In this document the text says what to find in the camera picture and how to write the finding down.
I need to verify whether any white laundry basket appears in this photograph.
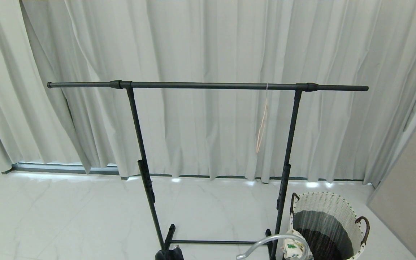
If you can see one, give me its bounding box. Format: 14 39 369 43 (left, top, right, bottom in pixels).
282 191 370 260

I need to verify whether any cream printed garment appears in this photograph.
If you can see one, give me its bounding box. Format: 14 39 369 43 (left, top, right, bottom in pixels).
284 233 311 259

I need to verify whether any pink clothes hanger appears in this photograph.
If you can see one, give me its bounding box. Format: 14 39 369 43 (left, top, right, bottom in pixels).
256 84 269 154
236 234 311 260

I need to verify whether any window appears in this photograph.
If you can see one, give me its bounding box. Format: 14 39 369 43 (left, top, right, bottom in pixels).
0 162 364 182

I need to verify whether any black clothes rack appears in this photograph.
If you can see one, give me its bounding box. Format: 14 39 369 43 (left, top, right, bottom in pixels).
47 80 369 260

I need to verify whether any white curtain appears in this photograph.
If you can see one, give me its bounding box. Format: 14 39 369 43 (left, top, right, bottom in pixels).
0 0 416 186

